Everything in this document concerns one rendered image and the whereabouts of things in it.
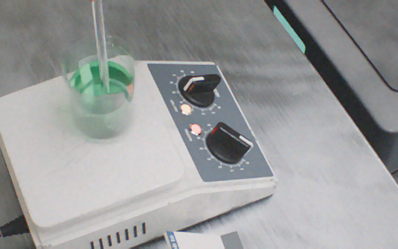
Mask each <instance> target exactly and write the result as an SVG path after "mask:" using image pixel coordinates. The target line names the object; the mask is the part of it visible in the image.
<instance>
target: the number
mask: <svg viewBox="0 0 398 249"><path fill-rule="evenodd" d="M175 237H176V241H177V243H178V246H180V249H220V248H219V245H218V242H217V240H216V238H214V237H195V236H185V235H175Z"/></svg>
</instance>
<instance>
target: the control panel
mask: <svg viewBox="0 0 398 249"><path fill-rule="evenodd" d="M147 67H148V69H149V71H150V74H151V76H153V79H154V81H155V84H156V86H157V88H158V90H159V92H160V95H161V96H162V99H164V103H165V104H166V106H167V109H168V110H169V113H170V115H171V117H172V119H173V121H174V123H175V125H176V127H177V129H178V132H179V134H180V136H181V138H182V140H183V142H184V144H185V146H186V148H187V151H188V152H189V155H190V157H191V158H192V160H193V163H194V165H195V166H196V169H197V171H198V173H199V175H200V178H201V179H202V180H203V182H216V181H234V180H244V179H253V178H262V177H272V176H274V174H273V172H272V171H271V168H270V166H269V165H268V164H267V161H266V160H265V157H264V155H263V153H262V151H261V150H260V147H259V145H258V144H257V143H256V141H255V138H254V136H253V134H252V132H251V131H250V128H249V126H247V123H246V122H245V119H244V117H243V115H242V113H241V112H240V109H239V107H238V106H237V104H236V103H235V100H234V98H233V96H232V94H231V91H230V90H229V89H228V88H227V85H226V84H225V81H224V79H223V77H222V75H221V74H220V72H219V70H218V68H217V66H216V65H212V64H147ZM209 74H217V75H219V76H220V77H221V79H222V80H221V82H219V85H218V86H217V87H216V88H215V89H214V94H215V100H214V103H213V104H212V105H211V106H209V107H197V106H195V105H193V104H191V103H189V101H188V100H186V99H185V98H184V96H183V95H182V94H181V93H180V89H179V81H180V80H181V79H182V78H183V77H184V76H186V75H195V76H196V75H209ZM182 105H187V106H189V108H190V112H189V113H185V112H184V111H183V109H181V106H182ZM219 122H224V123H225V124H226V125H228V126H230V127H231V128H233V129H234V131H236V132H238V133H240V134H241V135H243V136H244V137H246V138H247V139H249V140H250V141H251V142H252V144H253V147H252V148H251V150H250V151H249V152H247V153H246V155H245V156H243V157H242V159H241V161H240V162H239V163H235V164H227V163H224V162H222V161H220V160H218V159H217V158H216V157H215V156H214V155H213V154H212V153H211V152H210V151H209V148H208V146H207V136H208V134H209V133H211V132H212V129H213V128H214V127H215V126H216V125H217V124H218V123H219ZM193 125H198V126H199V127H200V133H195V132H194V131H193V129H192V128H191V127H192V126H193Z"/></svg>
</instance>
